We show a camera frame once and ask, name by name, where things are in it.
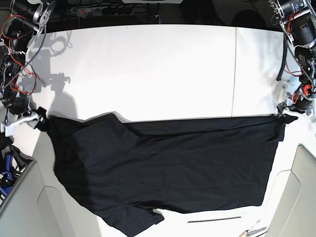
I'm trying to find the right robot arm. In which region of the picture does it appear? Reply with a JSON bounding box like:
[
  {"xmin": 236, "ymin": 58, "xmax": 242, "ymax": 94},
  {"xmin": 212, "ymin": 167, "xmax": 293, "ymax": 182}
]
[{"xmin": 0, "ymin": 0, "xmax": 56, "ymax": 137}]

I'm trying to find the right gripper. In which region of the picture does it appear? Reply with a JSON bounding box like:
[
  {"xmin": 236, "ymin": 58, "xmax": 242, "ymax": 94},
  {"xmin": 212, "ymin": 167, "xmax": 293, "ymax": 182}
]
[{"xmin": 4, "ymin": 107, "xmax": 49, "ymax": 131}]

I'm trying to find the grey right side panel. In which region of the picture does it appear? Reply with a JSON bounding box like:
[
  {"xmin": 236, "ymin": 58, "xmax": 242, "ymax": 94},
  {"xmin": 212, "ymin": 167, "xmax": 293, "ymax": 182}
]
[{"xmin": 257, "ymin": 144, "xmax": 316, "ymax": 237}]

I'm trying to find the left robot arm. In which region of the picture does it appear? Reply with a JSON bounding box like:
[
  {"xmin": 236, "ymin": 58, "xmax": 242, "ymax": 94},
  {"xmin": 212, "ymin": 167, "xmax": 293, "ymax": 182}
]
[{"xmin": 269, "ymin": 0, "xmax": 316, "ymax": 126}]

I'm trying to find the grey tool at bottom edge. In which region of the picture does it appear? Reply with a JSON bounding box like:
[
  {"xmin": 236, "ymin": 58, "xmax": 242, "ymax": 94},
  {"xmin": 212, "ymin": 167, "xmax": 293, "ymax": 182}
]
[{"xmin": 239, "ymin": 220, "xmax": 268, "ymax": 237}]

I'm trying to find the black T-shirt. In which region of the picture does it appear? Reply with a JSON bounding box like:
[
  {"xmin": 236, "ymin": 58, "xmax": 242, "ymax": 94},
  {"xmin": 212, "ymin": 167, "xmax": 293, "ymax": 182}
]
[{"xmin": 45, "ymin": 113, "xmax": 289, "ymax": 237}]

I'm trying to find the grey panel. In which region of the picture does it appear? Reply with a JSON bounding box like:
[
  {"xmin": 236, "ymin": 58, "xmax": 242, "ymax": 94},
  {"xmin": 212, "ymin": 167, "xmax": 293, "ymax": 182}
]
[
  {"xmin": 0, "ymin": 159, "xmax": 75, "ymax": 237},
  {"xmin": 257, "ymin": 144, "xmax": 316, "ymax": 237}
]

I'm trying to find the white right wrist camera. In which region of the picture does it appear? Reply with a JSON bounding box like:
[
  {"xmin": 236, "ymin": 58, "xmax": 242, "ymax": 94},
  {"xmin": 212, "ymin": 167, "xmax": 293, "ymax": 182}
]
[{"xmin": 0, "ymin": 122, "xmax": 15, "ymax": 137}]

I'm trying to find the grey left side panel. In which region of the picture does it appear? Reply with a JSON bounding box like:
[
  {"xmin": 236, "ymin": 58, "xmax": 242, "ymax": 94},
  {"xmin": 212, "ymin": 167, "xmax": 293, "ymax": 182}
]
[{"xmin": 0, "ymin": 159, "xmax": 75, "ymax": 237}]

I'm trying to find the black table slot strip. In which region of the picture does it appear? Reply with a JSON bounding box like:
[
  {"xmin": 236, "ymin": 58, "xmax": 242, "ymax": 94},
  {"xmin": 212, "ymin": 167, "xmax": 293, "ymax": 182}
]
[{"xmin": 187, "ymin": 216, "xmax": 242, "ymax": 223}]

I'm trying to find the blue and black tools pile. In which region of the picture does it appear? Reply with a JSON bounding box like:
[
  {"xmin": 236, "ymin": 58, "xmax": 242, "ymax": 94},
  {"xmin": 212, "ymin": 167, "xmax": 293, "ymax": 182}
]
[{"xmin": 0, "ymin": 133, "xmax": 34, "ymax": 202}]

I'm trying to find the white power strip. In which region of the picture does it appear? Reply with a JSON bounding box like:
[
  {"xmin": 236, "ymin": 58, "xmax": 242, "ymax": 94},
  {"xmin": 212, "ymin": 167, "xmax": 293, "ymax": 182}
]
[{"xmin": 71, "ymin": 5, "xmax": 135, "ymax": 18}]

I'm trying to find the black corrugated hose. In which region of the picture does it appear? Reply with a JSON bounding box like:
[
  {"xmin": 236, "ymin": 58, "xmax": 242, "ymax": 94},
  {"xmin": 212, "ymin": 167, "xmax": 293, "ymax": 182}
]
[{"xmin": 276, "ymin": 33, "xmax": 289, "ymax": 81}]

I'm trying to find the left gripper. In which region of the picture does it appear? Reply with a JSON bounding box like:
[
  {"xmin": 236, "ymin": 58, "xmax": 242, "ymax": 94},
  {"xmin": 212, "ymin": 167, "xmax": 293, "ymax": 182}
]
[{"xmin": 276, "ymin": 92, "xmax": 311, "ymax": 127}]

